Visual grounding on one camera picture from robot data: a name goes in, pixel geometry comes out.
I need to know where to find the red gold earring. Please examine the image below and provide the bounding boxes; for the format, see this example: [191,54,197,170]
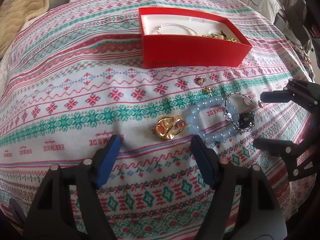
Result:
[194,76,206,86]

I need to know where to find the green bead bracelet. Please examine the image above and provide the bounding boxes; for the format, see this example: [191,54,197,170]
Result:
[202,29,241,43]

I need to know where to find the light blue bead bracelet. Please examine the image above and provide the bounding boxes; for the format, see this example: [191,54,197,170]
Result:
[185,96,242,145]

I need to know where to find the gold ring brooch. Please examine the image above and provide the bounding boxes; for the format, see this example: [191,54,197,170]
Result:
[155,115,185,140]

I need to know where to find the silver small bead bracelet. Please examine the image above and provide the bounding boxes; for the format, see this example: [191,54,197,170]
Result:
[157,23,201,36]

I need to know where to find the red jewelry box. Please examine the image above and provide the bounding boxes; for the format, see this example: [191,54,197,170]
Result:
[138,7,252,69]

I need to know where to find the patterned knit bedspread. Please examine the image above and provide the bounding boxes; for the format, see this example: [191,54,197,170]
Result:
[1,0,309,239]

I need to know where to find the beige fleece blanket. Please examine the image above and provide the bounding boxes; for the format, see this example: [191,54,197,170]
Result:
[1,0,49,57]

